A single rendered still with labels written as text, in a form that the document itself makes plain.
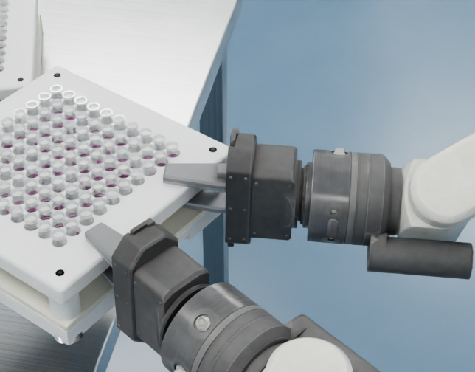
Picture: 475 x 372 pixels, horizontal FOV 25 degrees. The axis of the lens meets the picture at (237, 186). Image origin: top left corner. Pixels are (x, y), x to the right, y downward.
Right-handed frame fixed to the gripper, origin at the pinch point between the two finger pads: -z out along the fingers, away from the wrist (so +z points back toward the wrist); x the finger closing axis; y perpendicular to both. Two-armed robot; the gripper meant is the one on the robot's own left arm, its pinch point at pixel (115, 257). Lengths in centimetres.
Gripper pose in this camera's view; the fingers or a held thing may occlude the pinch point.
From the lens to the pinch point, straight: 96.3
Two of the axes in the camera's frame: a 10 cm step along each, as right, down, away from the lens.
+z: 7.0, 4.9, -5.2
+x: -0.2, 7.5, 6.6
